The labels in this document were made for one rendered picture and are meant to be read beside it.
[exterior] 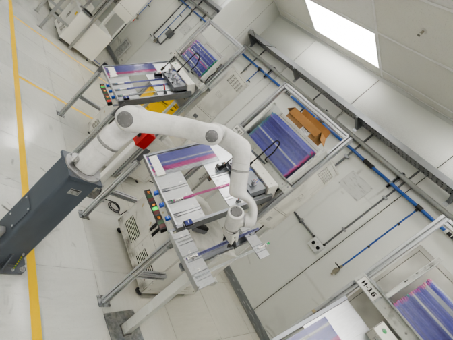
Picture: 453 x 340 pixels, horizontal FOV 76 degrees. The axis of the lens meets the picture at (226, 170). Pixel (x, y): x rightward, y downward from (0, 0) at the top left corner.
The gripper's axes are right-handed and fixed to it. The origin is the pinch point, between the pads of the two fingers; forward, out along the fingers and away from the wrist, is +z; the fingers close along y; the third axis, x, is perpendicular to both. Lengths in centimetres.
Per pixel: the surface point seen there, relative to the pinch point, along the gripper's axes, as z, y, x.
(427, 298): -19, -77, -65
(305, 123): -1, 64, -116
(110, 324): 53, 5, 74
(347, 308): 7, -61, -42
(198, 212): 7.5, 29.1, 3.7
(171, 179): 9, 63, 8
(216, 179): 10, 50, -21
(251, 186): 2.1, 29.1, -36.3
